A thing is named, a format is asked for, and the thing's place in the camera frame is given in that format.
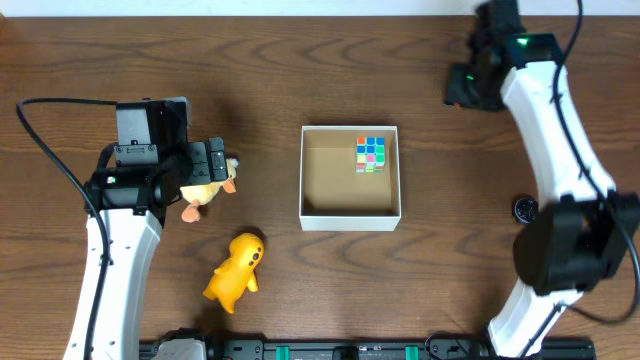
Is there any colourful puzzle cube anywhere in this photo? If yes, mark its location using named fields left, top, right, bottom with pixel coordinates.
left=356, top=136, right=386, bottom=173

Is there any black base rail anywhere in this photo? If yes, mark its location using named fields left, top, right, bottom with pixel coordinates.
left=139, top=327, right=597, bottom=360

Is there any white cardboard box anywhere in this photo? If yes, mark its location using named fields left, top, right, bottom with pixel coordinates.
left=298, top=125, right=402, bottom=232

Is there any orange rubber penguin toy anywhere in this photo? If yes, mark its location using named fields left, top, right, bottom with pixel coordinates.
left=203, top=233, right=265, bottom=314

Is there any black round spinner toy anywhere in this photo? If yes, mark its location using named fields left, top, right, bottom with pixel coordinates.
left=512, top=195, right=539, bottom=224

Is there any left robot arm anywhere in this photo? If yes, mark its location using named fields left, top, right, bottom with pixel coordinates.
left=64, top=196, right=166, bottom=359

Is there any plush yellow duck toy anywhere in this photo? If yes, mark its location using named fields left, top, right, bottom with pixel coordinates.
left=180, top=158, right=239, bottom=223

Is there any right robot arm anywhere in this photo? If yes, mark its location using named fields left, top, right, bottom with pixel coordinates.
left=444, top=1, right=639, bottom=359

